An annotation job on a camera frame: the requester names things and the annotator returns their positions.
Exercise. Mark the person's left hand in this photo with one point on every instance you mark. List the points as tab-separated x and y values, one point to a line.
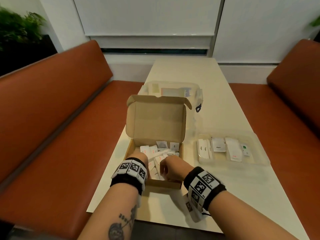
141	156

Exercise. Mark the person's right hand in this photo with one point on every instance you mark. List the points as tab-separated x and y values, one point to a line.
176	168

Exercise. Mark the pile of white sachets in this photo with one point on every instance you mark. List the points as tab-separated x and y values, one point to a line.
156	153

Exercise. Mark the brown cardboard box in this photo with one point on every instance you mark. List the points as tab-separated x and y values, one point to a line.
156	119

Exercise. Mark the sorted sachets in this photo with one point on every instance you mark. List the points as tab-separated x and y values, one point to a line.
219	144
235	151

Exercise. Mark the white sachet packets pile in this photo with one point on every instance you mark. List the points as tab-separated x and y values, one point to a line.
245	150

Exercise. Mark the clear compartment tray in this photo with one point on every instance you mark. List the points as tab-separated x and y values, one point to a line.
257	152

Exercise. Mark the person's left forearm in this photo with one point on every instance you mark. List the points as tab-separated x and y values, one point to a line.
112	212

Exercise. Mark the person's right forearm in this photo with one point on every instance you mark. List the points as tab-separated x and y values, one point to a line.
245	217

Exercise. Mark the clear lidded plastic container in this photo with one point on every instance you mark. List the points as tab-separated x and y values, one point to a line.
175	88

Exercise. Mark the white roller blind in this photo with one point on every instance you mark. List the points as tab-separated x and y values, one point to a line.
150	14

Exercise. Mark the green leafy plant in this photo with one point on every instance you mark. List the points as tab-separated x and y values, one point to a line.
315	21
20	27

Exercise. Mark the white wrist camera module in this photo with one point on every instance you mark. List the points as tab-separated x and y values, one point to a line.
138	201
193	209

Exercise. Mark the grey window frame post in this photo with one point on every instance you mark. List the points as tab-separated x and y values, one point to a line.
217	22

